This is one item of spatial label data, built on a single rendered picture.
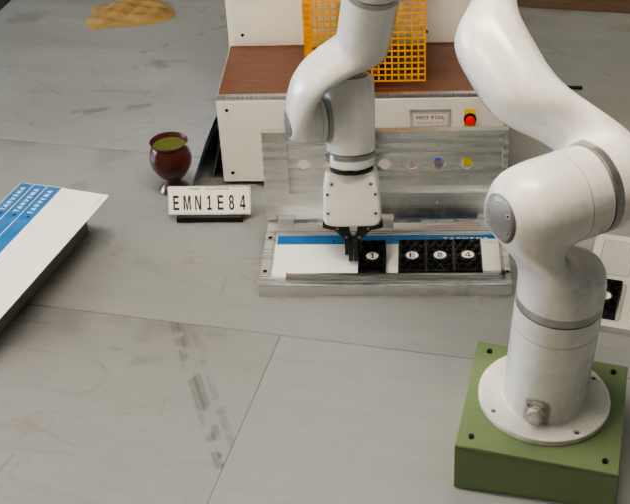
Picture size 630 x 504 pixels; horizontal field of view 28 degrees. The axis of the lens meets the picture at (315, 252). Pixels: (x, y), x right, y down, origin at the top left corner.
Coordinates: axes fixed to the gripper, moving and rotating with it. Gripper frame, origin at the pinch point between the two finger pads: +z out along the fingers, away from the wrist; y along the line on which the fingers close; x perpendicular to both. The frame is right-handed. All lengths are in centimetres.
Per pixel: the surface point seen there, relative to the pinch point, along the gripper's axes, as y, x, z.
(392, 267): 6.9, -1.7, 3.0
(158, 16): -54, 108, -19
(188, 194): -32.2, 17.6, -3.9
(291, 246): -11.5, 4.8, 1.6
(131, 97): -53, 66, -9
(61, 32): -77, 101, -17
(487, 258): 23.6, -0.7, 1.8
